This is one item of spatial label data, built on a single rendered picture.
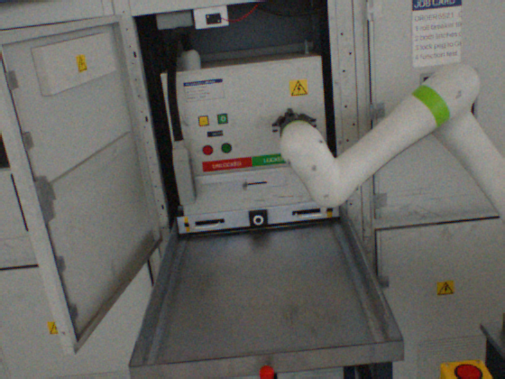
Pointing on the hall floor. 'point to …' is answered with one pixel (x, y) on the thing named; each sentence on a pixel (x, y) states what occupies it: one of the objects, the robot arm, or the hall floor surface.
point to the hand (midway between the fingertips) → (290, 115)
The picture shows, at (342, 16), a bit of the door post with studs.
